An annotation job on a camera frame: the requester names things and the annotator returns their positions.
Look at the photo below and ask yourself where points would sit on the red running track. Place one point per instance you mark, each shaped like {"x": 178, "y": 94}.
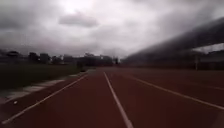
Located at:
{"x": 86, "y": 103}

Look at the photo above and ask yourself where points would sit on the row of distant buildings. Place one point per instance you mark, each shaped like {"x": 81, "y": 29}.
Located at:
{"x": 63, "y": 59}

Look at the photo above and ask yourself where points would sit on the roofed grandstand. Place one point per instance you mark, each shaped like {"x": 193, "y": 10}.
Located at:
{"x": 186, "y": 50}

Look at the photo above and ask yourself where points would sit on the dark green grass field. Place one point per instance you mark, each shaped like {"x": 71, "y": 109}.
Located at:
{"x": 30, "y": 75}

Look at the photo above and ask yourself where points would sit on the pale concrete kerb strip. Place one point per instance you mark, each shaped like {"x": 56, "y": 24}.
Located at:
{"x": 30, "y": 90}

